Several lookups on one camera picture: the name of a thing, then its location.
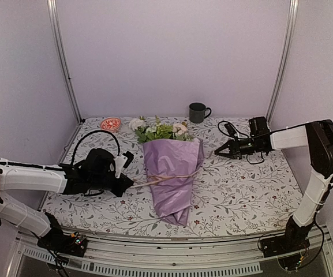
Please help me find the green white flower sprig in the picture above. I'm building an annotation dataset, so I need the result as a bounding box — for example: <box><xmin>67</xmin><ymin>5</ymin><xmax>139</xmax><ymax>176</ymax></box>
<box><xmin>135</xmin><ymin>116</ymin><xmax>194</xmax><ymax>144</ymax></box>

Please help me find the white rose long stem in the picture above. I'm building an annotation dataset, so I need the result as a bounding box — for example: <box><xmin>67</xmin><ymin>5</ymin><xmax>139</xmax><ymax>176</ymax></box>
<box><xmin>128</xmin><ymin>117</ymin><xmax>147</xmax><ymax>134</ymax></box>

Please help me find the left aluminium frame post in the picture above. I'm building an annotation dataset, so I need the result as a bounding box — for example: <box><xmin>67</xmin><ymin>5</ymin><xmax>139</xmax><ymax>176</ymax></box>
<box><xmin>47</xmin><ymin>0</ymin><xmax>83</xmax><ymax>124</ymax></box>

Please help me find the pink rose stem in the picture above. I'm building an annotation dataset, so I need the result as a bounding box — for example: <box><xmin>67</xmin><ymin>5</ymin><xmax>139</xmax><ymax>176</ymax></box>
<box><xmin>173</xmin><ymin>123</ymin><xmax>188</xmax><ymax>137</ymax></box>

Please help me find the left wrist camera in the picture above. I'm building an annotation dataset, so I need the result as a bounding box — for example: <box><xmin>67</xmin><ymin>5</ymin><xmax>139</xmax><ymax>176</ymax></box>
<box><xmin>114</xmin><ymin>155</ymin><xmax>128</xmax><ymax>178</ymax></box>

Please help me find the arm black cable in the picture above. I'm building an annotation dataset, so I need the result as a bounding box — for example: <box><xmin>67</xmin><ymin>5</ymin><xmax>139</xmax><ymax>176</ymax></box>
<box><xmin>72</xmin><ymin>129</ymin><xmax>122</xmax><ymax>174</ymax></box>
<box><xmin>217</xmin><ymin>120</ymin><xmax>333</xmax><ymax>260</ymax></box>

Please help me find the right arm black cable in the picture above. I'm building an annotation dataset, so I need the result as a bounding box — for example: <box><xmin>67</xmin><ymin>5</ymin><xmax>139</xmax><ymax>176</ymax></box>
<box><xmin>217</xmin><ymin>120</ymin><xmax>333</xmax><ymax>260</ymax></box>

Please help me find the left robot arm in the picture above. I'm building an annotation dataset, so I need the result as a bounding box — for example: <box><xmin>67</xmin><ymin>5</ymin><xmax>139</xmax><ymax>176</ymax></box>
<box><xmin>0</xmin><ymin>148</ymin><xmax>134</xmax><ymax>252</ymax></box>

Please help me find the beige raffia ribbon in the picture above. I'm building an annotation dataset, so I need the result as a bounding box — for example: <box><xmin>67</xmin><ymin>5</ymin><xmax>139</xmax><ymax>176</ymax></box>
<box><xmin>130</xmin><ymin>168</ymin><xmax>201</xmax><ymax>188</ymax></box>

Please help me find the red patterned ceramic bowl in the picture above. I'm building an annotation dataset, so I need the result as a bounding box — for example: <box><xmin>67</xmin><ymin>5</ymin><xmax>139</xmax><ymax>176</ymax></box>
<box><xmin>100</xmin><ymin>117</ymin><xmax>122</xmax><ymax>132</ymax></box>

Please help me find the aluminium frame post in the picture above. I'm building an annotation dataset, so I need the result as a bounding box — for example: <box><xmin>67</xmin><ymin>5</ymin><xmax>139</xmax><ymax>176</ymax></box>
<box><xmin>47</xmin><ymin>0</ymin><xmax>83</xmax><ymax>124</ymax></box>
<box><xmin>265</xmin><ymin>0</ymin><xmax>299</xmax><ymax>123</ymax></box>

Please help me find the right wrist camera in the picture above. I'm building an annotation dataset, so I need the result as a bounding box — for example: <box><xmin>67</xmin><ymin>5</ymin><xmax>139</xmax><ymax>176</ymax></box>
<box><xmin>224</xmin><ymin>123</ymin><xmax>238</xmax><ymax>137</ymax></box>

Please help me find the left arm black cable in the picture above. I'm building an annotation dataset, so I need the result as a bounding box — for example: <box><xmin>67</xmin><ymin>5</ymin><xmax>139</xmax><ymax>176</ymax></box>
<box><xmin>72</xmin><ymin>129</ymin><xmax>122</xmax><ymax>174</ymax></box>

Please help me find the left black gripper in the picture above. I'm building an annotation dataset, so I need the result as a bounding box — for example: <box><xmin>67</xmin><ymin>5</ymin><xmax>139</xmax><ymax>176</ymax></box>
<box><xmin>89</xmin><ymin>173</ymin><xmax>134</xmax><ymax>197</ymax></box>

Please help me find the front aluminium rail base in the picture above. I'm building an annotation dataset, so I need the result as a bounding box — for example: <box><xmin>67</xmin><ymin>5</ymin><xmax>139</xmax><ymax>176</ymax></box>
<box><xmin>6</xmin><ymin>226</ymin><xmax>333</xmax><ymax>276</ymax></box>

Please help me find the dark grey metal mug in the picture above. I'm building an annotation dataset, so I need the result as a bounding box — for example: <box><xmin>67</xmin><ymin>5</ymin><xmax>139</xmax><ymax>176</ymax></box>
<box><xmin>189</xmin><ymin>102</ymin><xmax>212</xmax><ymax>123</ymax></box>

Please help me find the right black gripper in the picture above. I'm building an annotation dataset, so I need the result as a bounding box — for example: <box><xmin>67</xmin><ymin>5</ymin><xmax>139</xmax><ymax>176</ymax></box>
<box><xmin>215</xmin><ymin>137</ymin><xmax>261</xmax><ymax>160</ymax></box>

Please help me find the purple pink wrapping paper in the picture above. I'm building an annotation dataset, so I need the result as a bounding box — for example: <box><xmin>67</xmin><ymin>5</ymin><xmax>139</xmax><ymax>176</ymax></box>
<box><xmin>143</xmin><ymin>138</ymin><xmax>204</xmax><ymax>227</ymax></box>

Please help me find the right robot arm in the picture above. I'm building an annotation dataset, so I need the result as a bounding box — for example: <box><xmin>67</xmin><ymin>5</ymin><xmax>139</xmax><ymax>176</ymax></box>
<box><xmin>214</xmin><ymin>117</ymin><xmax>333</xmax><ymax>252</ymax></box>

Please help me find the right aluminium frame post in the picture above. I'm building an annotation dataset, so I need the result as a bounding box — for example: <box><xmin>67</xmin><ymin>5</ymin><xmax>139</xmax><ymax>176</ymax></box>
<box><xmin>265</xmin><ymin>0</ymin><xmax>299</xmax><ymax>123</ymax></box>

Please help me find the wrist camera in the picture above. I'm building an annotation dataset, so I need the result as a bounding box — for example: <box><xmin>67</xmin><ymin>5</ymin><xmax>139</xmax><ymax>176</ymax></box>
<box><xmin>114</xmin><ymin>155</ymin><xmax>128</xmax><ymax>178</ymax></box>
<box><xmin>224</xmin><ymin>123</ymin><xmax>238</xmax><ymax>137</ymax></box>

